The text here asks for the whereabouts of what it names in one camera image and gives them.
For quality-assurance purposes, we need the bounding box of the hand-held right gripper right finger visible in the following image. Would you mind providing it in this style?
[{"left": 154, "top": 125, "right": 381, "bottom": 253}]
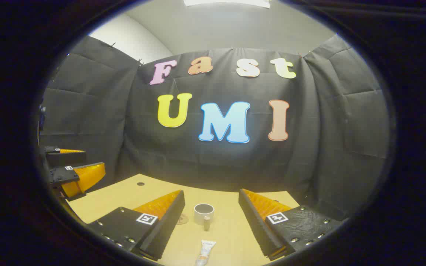
[{"left": 238, "top": 188, "right": 343, "bottom": 261}]

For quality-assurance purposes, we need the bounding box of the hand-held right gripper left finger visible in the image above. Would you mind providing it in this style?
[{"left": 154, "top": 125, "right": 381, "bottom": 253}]
[{"left": 87, "top": 190, "right": 186, "bottom": 261}]

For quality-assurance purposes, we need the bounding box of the white cup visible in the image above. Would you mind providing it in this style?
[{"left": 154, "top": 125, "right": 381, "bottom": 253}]
[{"left": 194, "top": 203, "right": 215, "bottom": 232}]

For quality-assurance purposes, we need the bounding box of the white toothpaste tube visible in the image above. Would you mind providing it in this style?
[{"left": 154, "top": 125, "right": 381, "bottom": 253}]
[{"left": 195, "top": 240, "right": 216, "bottom": 266}]

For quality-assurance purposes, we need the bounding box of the wooden desktop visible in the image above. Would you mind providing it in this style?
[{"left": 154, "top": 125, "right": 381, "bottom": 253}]
[{"left": 67, "top": 174, "right": 302, "bottom": 266}]

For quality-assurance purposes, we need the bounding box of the black backdrop cloth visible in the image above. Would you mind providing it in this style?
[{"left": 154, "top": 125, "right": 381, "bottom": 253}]
[{"left": 37, "top": 35, "right": 391, "bottom": 222}]

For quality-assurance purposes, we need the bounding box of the white ceiling light panel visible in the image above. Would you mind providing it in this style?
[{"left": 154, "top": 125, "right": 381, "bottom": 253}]
[{"left": 183, "top": 0, "right": 271, "bottom": 8}]

